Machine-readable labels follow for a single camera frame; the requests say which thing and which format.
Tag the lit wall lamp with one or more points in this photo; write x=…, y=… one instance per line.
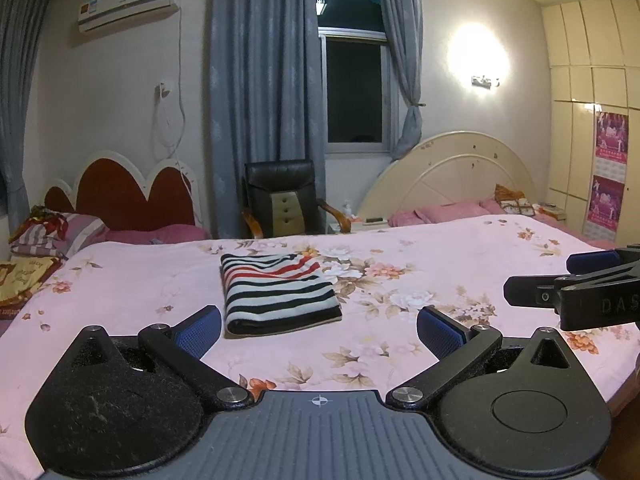
x=476, y=58

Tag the white wall air conditioner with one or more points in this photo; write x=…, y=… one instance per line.
x=97, y=15

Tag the white bedside table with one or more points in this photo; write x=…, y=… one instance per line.
x=334, y=227

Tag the orange patterned cushion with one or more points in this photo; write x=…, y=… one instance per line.
x=513, y=202

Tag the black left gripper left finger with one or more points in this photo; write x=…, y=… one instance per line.
x=132, y=406

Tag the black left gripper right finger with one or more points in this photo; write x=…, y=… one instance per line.
x=502, y=407

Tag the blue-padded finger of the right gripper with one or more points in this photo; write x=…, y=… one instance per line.
x=588, y=262

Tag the yellow red printed cushion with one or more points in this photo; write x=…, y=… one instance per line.
x=20, y=279

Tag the purple wall poster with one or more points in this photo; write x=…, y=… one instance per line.
x=608, y=179

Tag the dark window with white frame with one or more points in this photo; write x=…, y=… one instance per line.
x=360, y=90

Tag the cream arched headboard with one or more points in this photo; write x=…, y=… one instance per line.
x=452, y=167

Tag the striped pink grey pillow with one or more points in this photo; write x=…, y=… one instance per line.
x=47, y=233

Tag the red black white striped sweater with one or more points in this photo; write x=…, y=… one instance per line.
x=267, y=295

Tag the blue-grey left curtain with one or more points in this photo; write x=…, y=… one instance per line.
x=21, y=26

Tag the black leather office chair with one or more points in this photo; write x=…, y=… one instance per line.
x=281, y=200

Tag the blue-grey tied right curtain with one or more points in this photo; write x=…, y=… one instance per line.
x=403, y=22

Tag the red scalloped white headboard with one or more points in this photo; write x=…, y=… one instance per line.
x=112, y=188

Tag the pink pillow at cream headboard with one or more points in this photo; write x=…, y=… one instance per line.
x=444, y=213

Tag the blue-grey centre curtain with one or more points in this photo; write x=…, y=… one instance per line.
x=265, y=91

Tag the pink floral bedspread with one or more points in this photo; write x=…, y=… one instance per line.
x=318, y=408

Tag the cream wardrobe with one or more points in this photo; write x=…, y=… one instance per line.
x=593, y=51

